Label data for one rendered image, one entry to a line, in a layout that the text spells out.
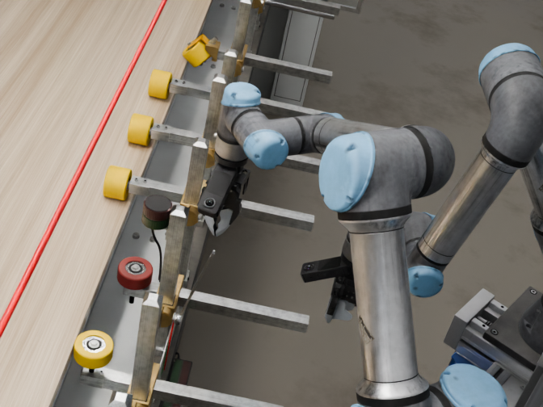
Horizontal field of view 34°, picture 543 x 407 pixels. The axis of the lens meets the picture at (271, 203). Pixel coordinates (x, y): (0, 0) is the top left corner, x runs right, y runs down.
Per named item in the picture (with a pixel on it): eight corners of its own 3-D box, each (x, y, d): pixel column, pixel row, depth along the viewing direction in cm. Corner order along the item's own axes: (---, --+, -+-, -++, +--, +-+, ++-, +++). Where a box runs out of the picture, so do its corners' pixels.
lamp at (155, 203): (163, 272, 204) (174, 198, 191) (158, 288, 200) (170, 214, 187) (138, 266, 204) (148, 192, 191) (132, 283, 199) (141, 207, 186)
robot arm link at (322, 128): (489, 123, 142) (329, 100, 185) (433, 130, 138) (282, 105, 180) (488, 195, 145) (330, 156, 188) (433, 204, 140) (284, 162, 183)
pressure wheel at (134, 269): (151, 294, 216) (157, 258, 209) (144, 316, 209) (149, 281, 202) (119, 287, 216) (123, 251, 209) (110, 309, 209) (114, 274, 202)
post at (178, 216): (165, 357, 219) (190, 204, 190) (162, 367, 216) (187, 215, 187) (150, 354, 219) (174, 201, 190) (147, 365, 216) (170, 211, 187)
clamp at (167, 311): (182, 290, 215) (184, 274, 212) (170, 329, 204) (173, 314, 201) (158, 285, 215) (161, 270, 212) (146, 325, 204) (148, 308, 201)
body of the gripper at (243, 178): (247, 192, 198) (256, 146, 191) (234, 213, 191) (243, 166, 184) (215, 181, 199) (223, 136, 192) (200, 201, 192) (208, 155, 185)
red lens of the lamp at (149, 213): (174, 206, 193) (174, 198, 191) (167, 223, 188) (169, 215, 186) (146, 200, 192) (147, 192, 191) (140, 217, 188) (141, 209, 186)
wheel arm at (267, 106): (325, 120, 266) (327, 110, 264) (324, 127, 263) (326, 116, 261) (159, 84, 265) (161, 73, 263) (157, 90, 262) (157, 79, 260)
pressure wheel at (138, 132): (153, 111, 241) (146, 138, 238) (154, 124, 249) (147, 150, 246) (132, 106, 241) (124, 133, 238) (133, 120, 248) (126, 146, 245)
